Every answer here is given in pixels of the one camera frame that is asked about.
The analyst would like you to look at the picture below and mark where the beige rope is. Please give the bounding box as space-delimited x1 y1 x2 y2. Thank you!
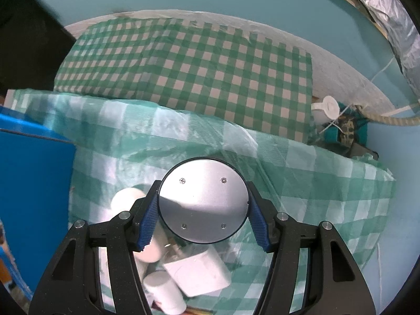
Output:
358 103 420 127

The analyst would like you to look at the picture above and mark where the green checked plastic tablecloth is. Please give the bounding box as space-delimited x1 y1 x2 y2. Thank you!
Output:
7 88 396 315

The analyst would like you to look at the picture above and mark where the white cable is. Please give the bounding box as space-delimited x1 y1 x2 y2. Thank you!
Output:
370 56 397 82

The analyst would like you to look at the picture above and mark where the white rounded capsule device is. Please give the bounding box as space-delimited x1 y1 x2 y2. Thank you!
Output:
111 187 164 263

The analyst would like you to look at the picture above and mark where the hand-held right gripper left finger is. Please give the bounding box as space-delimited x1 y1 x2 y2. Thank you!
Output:
29 179 163 315

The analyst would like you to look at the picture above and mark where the green checkered tablecloth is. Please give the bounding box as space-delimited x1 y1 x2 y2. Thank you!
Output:
53 18 314 145

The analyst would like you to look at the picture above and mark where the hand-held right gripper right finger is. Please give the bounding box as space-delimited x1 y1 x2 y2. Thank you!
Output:
245 181 376 315

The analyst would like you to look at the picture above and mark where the silver foil wrapped pipe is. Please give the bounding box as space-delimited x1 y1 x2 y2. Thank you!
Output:
335 0 420 99

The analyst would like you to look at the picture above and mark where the white bottle cap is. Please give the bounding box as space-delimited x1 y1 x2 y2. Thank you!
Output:
311 96 342 125

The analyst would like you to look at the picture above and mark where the round black puck silver top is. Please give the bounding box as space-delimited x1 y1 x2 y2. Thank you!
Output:
158 158 250 244

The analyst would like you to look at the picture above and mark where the white charger adapter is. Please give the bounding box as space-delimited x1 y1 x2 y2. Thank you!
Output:
163 244 232 297

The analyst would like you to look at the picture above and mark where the white cylinder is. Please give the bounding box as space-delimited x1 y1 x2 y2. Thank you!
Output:
143 271 187 315

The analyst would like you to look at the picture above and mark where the blue cardboard box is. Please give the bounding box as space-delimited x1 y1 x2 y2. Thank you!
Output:
0 107 77 302

